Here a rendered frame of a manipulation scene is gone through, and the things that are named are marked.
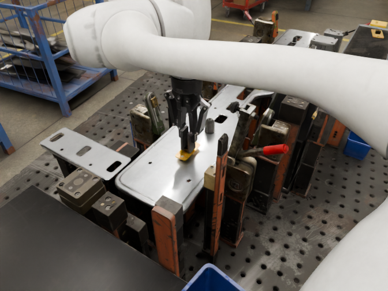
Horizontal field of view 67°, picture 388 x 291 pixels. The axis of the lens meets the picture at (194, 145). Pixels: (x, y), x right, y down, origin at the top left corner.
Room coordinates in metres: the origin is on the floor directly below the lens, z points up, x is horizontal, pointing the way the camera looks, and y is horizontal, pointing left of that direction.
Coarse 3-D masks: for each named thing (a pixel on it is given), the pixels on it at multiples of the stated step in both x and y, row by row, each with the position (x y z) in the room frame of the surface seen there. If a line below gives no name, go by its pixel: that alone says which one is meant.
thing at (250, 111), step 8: (232, 104) 0.56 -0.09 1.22; (248, 104) 0.56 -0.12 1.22; (232, 112) 0.55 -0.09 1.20; (240, 112) 0.55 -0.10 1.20; (248, 112) 0.53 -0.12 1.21; (240, 120) 0.53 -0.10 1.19; (248, 120) 0.53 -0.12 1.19; (240, 128) 0.53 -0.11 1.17; (248, 128) 0.56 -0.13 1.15; (240, 136) 0.53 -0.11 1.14; (232, 144) 0.54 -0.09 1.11; (240, 144) 0.54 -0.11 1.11; (232, 152) 0.54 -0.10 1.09
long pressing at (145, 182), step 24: (216, 96) 0.95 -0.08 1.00; (264, 96) 0.96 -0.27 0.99; (168, 144) 0.67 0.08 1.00; (216, 144) 0.67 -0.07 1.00; (144, 168) 0.57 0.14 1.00; (168, 168) 0.57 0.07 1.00; (192, 168) 0.57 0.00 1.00; (144, 192) 0.48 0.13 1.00; (168, 192) 0.48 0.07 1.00; (192, 192) 0.48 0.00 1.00
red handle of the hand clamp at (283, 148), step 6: (282, 144) 0.50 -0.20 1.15; (246, 150) 0.54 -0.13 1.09; (252, 150) 0.53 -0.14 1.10; (258, 150) 0.52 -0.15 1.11; (264, 150) 0.51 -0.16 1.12; (270, 150) 0.50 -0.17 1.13; (276, 150) 0.49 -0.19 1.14; (282, 150) 0.49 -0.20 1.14; (240, 156) 0.54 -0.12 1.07; (246, 156) 0.53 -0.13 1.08
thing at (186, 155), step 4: (196, 144) 0.65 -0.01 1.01; (184, 148) 0.63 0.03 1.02; (196, 148) 0.64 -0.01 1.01; (180, 152) 0.62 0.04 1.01; (184, 152) 0.62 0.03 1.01; (192, 152) 0.62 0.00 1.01; (176, 156) 0.60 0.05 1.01; (180, 156) 0.60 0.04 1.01; (184, 156) 0.60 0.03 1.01; (188, 156) 0.60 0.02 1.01; (184, 160) 0.59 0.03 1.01
